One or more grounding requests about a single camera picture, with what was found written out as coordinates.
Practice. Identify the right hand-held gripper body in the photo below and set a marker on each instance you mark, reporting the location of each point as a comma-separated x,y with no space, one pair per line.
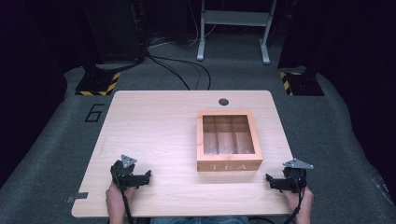
295,177

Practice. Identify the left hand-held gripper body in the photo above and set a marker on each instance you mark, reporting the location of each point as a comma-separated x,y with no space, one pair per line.
123,172

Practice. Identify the grey tape strip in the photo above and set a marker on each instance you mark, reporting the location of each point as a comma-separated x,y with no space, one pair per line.
77,196

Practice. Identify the wooden tea box with window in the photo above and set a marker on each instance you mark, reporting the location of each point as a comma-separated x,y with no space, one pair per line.
229,140

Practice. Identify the dark table grommet hole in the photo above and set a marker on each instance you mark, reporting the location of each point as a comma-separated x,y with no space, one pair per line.
223,102

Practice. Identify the black stand with striped base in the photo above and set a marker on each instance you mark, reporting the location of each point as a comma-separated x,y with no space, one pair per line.
303,84
98,82

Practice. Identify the black equipment cabinet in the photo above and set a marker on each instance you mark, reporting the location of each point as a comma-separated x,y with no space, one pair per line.
118,28

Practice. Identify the white metal stand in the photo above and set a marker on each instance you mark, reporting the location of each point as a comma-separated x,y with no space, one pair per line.
233,18

